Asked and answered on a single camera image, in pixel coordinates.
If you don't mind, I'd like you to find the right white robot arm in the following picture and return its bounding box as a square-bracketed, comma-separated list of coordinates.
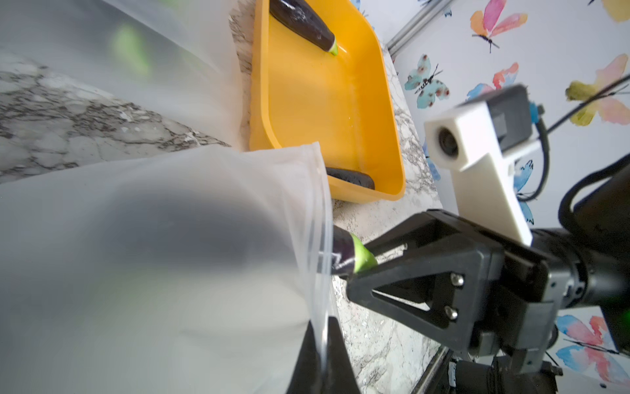
[346, 158, 629, 374]

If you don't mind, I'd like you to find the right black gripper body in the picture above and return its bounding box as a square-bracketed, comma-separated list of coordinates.
[468, 224, 591, 374]

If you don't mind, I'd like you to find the yellow plastic tray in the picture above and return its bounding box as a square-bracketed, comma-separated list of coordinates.
[249, 1, 406, 204]

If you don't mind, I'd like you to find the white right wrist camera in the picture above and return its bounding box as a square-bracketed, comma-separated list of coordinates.
[424, 85, 541, 246]

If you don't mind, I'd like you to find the eggplant at tray back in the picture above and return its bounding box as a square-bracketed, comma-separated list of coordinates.
[269, 0, 338, 56]

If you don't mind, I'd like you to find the eggplant in tray front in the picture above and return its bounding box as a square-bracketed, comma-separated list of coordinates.
[326, 167, 375, 190]

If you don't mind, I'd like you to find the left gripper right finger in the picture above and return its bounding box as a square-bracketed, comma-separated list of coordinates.
[323, 317, 361, 394]

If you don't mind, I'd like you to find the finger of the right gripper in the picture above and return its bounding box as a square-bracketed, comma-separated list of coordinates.
[365, 209, 495, 256]
[346, 233, 504, 351]

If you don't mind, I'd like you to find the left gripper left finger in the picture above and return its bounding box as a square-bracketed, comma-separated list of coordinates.
[286, 323, 324, 394]

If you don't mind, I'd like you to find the clear zip-top bag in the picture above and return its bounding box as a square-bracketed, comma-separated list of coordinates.
[1, 144, 333, 393]
[1, 1, 246, 151]

